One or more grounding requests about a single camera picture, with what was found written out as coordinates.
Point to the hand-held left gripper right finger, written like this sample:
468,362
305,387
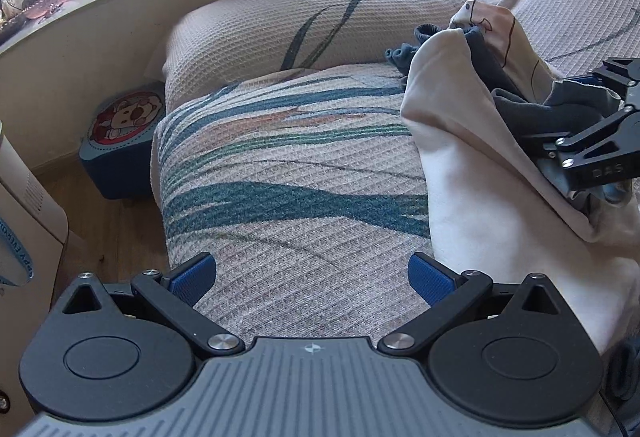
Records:
430,282

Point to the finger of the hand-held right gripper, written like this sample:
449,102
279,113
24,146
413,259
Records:
582,79
585,144

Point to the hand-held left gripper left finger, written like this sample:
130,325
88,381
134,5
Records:
192,278

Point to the white ribbed shirt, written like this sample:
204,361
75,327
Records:
475,177

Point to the cream printed garment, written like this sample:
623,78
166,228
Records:
492,19

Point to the leaf print woven bedspread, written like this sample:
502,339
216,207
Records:
300,177

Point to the blue cartoon print stool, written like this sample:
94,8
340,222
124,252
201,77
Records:
115,152

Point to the white appliance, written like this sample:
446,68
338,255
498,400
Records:
25,217

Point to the blue fuzzy sock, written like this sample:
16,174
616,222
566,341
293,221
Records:
400,59

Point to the woven pillow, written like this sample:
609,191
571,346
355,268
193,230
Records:
250,27

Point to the dark tray of trinkets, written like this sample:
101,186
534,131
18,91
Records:
12,12

